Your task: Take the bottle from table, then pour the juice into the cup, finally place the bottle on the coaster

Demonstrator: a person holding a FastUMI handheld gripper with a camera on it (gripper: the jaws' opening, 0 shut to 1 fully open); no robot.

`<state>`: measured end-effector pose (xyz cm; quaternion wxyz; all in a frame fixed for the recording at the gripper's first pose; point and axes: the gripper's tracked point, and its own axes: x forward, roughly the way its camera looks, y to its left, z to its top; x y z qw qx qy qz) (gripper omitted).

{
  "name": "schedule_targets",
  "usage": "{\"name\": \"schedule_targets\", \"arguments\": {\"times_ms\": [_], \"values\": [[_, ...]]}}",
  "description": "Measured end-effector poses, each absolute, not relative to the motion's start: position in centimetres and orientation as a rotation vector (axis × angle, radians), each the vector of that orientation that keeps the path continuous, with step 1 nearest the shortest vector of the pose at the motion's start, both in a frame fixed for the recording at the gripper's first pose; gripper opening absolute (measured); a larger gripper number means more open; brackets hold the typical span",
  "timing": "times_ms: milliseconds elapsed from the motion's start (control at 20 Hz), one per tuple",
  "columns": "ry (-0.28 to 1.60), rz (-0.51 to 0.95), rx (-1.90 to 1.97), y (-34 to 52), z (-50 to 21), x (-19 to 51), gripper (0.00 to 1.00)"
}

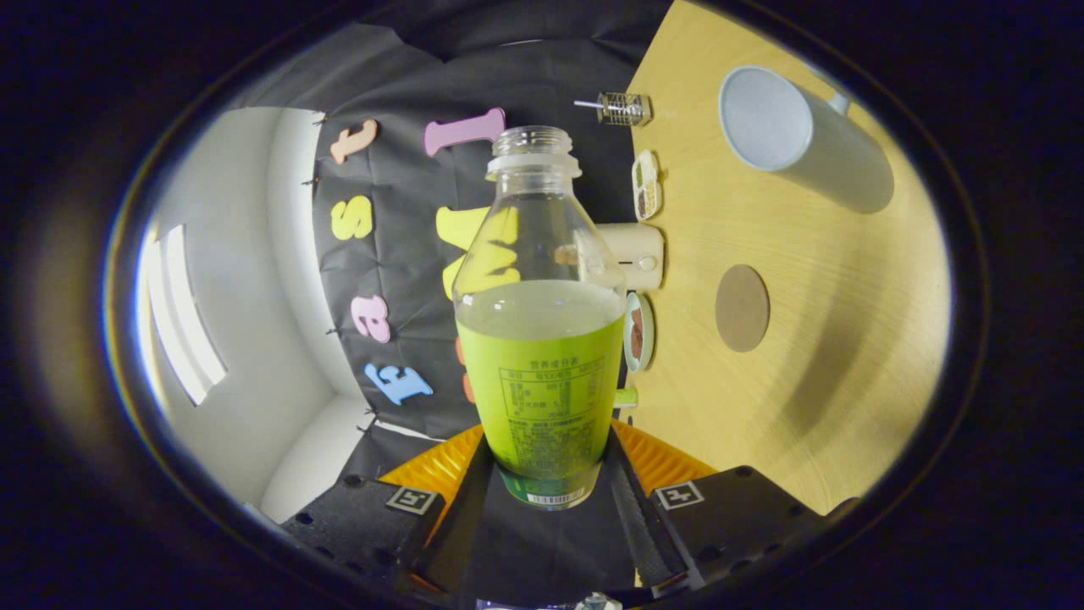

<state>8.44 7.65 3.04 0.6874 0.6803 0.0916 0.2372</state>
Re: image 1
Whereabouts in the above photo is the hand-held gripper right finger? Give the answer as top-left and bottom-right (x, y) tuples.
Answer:
(608, 419), (829, 591)

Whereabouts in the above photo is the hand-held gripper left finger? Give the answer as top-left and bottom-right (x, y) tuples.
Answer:
(282, 424), (494, 596)

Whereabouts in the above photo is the clear juice bottle green label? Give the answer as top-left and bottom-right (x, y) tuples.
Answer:
(452, 125), (630, 512)

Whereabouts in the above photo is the round brown coaster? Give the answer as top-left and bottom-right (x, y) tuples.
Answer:
(715, 264), (772, 353)

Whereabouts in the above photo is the white cup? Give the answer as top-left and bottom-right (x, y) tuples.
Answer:
(718, 66), (896, 215)

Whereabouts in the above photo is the pale green plate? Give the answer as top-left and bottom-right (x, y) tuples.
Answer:
(624, 292), (656, 374)

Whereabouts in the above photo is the white toaster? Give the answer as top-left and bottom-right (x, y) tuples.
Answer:
(593, 223), (666, 292)

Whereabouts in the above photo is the wooden table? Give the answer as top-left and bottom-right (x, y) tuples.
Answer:
(622, 0), (952, 517)

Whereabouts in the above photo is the white divided dish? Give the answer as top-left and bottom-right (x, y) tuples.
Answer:
(631, 150), (664, 222)

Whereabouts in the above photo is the wire mesh holder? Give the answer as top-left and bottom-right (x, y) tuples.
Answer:
(597, 91), (654, 128)

